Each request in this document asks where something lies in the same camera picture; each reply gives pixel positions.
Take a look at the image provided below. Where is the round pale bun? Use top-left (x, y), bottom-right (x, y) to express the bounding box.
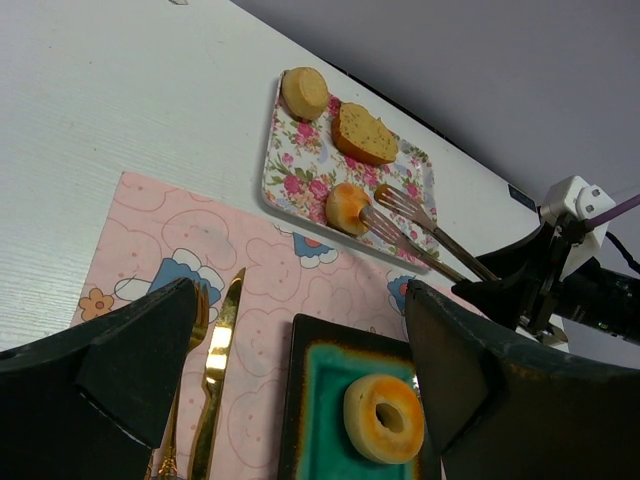
top-left (281, 67), bottom-right (330, 121)

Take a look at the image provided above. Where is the floral serving tray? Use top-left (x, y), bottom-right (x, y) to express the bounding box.
top-left (261, 87), bottom-right (437, 239)

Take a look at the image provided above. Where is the gold fork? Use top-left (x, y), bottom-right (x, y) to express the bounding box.
top-left (156, 283), bottom-right (209, 479)

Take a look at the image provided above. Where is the right corner label sticker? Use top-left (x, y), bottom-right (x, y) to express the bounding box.
top-left (508, 184), bottom-right (537, 212)

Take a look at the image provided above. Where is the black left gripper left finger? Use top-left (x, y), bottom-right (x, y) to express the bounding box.
top-left (1, 278), bottom-right (196, 479)

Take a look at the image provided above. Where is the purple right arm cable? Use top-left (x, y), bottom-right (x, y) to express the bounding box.
top-left (592, 183), bottom-right (640, 226)

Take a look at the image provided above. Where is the seeded bread slice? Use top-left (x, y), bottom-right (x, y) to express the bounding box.
top-left (331, 103), bottom-right (399, 166)

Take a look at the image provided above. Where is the teal square plate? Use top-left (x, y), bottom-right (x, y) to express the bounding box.
top-left (277, 313), bottom-right (445, 479)

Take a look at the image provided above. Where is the pink bunny placemat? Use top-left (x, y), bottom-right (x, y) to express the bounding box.
top-left (69, 171), bottom-right (489, 480)

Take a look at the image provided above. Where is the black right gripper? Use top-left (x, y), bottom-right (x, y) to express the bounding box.
top-left (452, 214), bottom-right (639, 344)

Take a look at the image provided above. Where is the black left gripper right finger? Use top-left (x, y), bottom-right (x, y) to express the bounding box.
top-left (405, 280), bottom-right (639, 479)

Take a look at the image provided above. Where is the gold knife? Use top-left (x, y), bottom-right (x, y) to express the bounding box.
top-left (188, 267), bottom-right (246, 479)

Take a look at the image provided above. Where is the orange ring doughnut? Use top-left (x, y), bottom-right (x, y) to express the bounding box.
top-left (343, 374), bottom-right (425, 465)

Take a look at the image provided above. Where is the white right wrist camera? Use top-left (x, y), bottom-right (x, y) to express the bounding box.
top-left (537, 174), bottom-right (617, 346)

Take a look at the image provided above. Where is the small golden bun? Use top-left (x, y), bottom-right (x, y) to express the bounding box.
top-left (325, 183), bottom-right (371, 236)

